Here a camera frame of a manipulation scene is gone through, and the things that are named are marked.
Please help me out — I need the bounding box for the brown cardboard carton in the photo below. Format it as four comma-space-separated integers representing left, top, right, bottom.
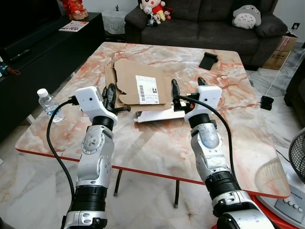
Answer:
262, 34, 299, 71

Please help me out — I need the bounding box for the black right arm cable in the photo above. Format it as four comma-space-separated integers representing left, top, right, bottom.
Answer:
175, 94, 235, 184

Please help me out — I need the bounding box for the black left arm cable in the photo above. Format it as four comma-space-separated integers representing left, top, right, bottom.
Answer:
46, 97, 80, 215

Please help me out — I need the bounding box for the clear plastic water bottle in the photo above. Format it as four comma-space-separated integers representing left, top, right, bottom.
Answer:
37, 88, 65, 123

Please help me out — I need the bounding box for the black power adapter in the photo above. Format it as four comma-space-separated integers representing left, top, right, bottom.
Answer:
260, 96, 275, 111

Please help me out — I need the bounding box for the thin white floor cable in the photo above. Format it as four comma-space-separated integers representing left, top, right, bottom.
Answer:
265, 61, 287, 99

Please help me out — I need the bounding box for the red and white magazine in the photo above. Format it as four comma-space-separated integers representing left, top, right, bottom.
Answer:
59, 21, 90, 33

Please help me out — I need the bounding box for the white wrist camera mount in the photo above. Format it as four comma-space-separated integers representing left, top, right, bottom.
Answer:
184, 86, 223, 123
74, 86, 118, 125

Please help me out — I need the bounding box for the white flat carton box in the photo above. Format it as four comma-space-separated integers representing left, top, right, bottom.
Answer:
133, 106, 192, 124

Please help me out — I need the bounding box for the dark grey sofa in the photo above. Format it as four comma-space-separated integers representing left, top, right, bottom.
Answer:
124, 0, 289, 68

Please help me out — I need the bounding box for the grey Totoro plush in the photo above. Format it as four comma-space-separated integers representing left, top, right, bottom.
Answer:
232, 4, 262, 30

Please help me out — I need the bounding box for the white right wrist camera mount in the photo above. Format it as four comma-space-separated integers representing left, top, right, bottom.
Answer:
184, 86, 223, 123

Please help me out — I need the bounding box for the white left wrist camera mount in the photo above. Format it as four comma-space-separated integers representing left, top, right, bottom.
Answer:
74, 86, 118, 125

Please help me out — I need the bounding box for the brown cardboard box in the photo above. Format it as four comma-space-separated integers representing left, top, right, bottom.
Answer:
104, 58, 202, 113

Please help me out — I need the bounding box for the black TV cabinet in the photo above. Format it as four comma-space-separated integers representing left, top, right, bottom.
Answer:
0, 12, 106, 144

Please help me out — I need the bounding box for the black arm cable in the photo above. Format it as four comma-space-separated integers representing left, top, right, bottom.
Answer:
175, 94, 235, 184
46, 97, 80, 215

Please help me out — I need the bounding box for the red plastic stool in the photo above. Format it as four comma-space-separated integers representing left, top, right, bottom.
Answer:
248, 193, 287, 229

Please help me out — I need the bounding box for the white lace side table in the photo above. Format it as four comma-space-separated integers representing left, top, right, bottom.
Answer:
102, 5, 127, 35

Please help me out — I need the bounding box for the white floor fan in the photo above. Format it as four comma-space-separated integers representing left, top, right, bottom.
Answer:
255, 128, 305, 226

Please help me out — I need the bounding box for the small black phone stand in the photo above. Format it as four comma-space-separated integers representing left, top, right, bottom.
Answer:
198, 52, 219, 71

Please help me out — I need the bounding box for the black television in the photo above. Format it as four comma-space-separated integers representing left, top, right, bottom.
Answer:
0, 0, 63, 49

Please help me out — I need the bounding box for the red figurine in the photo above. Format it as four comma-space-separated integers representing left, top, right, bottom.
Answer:
61, 0, 89, 21

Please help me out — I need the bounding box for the marble pattern table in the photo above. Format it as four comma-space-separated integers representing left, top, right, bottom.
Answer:
14, 42, 292, 209

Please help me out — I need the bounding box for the red and white doll plush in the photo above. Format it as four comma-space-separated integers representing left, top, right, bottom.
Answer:
140, 0, 173, 26

